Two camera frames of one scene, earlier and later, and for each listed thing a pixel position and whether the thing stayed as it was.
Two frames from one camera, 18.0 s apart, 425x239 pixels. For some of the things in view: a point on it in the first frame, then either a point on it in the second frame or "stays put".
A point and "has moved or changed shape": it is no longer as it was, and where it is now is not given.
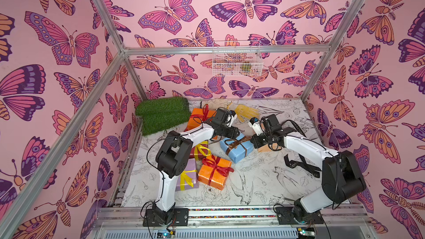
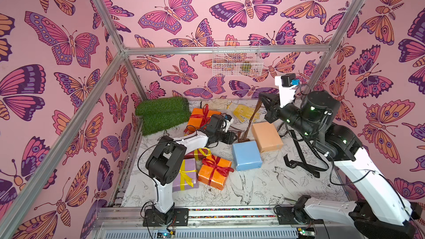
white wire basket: x=237 y=58 stays put
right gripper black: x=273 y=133 → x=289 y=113
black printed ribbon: x=314 y=170 stays put
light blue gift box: x=238 y=148 has moved or changed shape
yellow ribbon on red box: x=198 y=146 stays put
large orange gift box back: x=197 y=117 stays put
